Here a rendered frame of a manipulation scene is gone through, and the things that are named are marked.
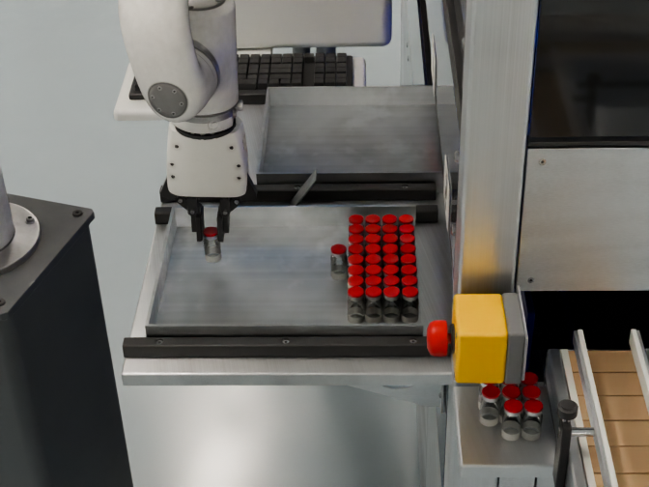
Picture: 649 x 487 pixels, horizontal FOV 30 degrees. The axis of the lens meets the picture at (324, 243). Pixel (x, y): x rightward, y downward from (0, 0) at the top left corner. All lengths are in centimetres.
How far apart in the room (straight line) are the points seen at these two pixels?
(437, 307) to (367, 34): 88
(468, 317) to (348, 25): 110
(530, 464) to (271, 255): 49
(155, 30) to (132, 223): 199
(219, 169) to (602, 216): 48
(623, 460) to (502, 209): 29
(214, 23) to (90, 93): 257
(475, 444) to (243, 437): 131
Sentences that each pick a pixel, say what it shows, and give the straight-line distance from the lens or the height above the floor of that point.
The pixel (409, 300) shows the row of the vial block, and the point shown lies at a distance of 150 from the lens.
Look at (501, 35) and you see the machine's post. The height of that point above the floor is 133.
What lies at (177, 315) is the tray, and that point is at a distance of 156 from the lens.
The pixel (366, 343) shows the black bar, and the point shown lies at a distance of 147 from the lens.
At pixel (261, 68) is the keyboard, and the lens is 223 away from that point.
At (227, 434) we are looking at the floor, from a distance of 265.
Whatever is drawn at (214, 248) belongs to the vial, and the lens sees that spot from 160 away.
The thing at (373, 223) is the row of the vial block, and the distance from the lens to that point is 163.
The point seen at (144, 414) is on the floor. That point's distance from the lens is 272.
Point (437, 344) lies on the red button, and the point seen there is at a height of 100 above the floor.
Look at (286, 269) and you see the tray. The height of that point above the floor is 88.
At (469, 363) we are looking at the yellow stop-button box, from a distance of 131.
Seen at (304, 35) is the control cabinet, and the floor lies 83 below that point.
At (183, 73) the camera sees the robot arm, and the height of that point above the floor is 124.
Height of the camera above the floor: 186
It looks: 36 degrees down
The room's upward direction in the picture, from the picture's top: 2 degrees counter-clockwise
